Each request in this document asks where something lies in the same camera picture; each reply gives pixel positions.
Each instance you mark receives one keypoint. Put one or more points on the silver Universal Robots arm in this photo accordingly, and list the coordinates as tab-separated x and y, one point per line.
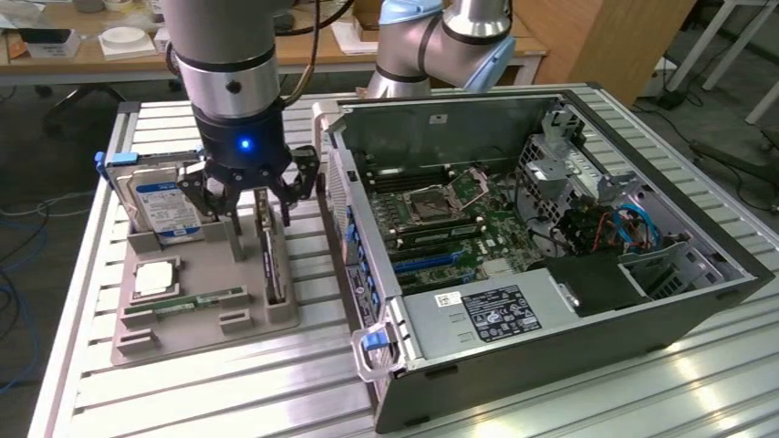
226	45

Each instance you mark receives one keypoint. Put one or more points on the blue case latch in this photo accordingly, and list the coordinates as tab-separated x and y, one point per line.
374	342

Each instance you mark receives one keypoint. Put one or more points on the grey plastic parts rack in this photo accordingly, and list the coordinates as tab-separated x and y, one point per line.
200	328

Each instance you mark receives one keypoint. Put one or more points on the silver chipset heat sink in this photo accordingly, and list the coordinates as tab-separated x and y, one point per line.
502	269

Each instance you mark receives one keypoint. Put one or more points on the white paper stack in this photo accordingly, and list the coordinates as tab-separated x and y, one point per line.
356	41

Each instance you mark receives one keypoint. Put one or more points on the grey power supply unit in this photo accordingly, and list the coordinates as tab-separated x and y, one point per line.
438	328

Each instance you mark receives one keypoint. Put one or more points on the blue expansion slot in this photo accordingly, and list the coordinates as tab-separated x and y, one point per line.
426	263

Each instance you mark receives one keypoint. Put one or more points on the black chair base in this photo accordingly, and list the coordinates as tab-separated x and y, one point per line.
79	102

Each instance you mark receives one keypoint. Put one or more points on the black stand base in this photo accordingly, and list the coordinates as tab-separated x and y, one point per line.
736	159

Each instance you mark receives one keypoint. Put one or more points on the green RAM stick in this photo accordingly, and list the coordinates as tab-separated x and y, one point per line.
195	301

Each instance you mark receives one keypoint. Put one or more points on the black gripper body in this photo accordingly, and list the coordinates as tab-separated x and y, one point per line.
243	137

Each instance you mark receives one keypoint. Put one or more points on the black installed RAM stick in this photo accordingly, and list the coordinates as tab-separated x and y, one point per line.
438	233

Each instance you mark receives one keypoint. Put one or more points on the CPU socket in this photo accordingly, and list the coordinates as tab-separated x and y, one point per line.
432	205

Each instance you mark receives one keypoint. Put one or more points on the white round holder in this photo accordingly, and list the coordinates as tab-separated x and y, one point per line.
128	43

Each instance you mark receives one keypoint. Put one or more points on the metal socket cover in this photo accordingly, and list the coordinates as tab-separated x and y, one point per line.
475	184

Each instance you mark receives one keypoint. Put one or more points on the silver CPU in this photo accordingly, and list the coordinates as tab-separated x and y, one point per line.
154	279

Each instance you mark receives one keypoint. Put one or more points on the green motherboard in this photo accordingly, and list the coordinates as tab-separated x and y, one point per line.
487	237

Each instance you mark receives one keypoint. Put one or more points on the grey metal disk bay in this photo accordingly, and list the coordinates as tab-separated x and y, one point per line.
660	274

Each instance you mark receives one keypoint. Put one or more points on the perforated metal drive cage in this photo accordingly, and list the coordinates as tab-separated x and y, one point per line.
560	169

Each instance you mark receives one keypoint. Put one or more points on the grey cup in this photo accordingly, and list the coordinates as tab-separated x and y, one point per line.
90	5

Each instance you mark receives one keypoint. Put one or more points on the black RAM slot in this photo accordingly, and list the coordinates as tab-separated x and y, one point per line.
411	181
411	187
411	176
411	171

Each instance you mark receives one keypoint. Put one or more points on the white table frame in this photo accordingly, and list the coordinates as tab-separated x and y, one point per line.
724	36

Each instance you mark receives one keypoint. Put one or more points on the wooden desk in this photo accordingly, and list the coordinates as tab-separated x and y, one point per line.
91	66

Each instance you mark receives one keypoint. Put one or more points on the brown wooden cabinet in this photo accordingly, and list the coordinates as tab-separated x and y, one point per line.
608	45

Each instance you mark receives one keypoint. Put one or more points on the black open PC case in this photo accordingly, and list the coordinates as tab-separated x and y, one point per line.
547	365

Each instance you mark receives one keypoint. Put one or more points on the low-profile graphics card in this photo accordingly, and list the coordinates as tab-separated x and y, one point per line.
272	255

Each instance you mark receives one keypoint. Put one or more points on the small white carton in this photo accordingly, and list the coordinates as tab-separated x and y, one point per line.
162	41

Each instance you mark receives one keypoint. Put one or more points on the hard disk with blue caddy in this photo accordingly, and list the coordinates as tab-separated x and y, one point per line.
162	205

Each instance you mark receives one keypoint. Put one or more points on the black chassis switch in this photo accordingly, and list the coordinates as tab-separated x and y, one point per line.
351	176

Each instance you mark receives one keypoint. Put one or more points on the white box with black lid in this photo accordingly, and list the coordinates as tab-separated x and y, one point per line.
55	43

